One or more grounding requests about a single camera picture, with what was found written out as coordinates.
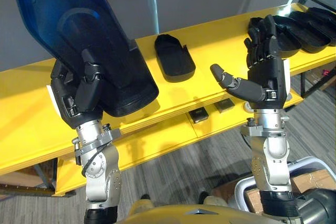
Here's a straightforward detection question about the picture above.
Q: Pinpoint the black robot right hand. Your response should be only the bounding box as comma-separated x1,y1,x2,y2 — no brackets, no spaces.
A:
209,14,291,110

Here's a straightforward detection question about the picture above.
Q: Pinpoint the large plain cardboard box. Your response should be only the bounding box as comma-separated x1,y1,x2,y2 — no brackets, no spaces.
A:
0,159,55,190

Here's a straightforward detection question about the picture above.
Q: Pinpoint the dark robot right foot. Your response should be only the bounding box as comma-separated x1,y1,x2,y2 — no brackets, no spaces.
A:
198,190,211,204

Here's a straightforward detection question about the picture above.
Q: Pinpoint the grey shelf leg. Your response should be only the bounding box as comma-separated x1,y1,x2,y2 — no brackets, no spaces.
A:
34,159,57,190

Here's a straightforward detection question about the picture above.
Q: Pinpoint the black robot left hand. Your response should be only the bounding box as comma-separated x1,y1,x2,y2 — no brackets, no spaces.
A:
46,49,106,130

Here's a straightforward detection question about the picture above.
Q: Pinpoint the brown cardboard carton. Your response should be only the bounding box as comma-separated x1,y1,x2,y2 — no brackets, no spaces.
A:
290,168,336,194

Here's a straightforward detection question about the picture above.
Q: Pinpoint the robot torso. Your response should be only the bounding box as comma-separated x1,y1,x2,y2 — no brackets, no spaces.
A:
117,204,279,224

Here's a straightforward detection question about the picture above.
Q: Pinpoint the white plastic bin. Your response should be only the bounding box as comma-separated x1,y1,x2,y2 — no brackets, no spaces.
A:
234,156,336,213

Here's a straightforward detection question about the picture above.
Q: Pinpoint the brown box red label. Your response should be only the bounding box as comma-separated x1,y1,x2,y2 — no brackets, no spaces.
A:
306,63,336,91

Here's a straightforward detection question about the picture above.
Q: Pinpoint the small black box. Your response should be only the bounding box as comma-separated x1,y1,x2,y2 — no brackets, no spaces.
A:
214,98,235,113
188,107,209,124

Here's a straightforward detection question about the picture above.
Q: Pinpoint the black shelf frame strut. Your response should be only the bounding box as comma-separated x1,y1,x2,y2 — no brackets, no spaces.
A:
299,62,336,99

